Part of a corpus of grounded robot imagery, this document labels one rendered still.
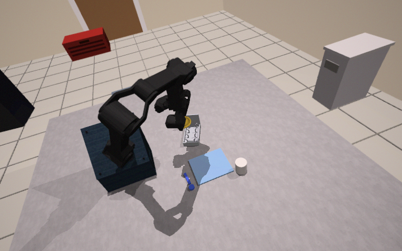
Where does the light blue flat rectangular mat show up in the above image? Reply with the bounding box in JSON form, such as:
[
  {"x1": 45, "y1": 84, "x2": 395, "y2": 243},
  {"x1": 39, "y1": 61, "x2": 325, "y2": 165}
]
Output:
[{"x1": 188, "y1": 148, "x2": 234, "y2": 185}]

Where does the yellow plate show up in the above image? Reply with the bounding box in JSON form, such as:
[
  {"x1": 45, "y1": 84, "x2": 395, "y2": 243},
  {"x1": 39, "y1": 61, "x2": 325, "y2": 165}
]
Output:
[{"x1": 184, "y1": 116, "x2": 191, "y2": 129}]

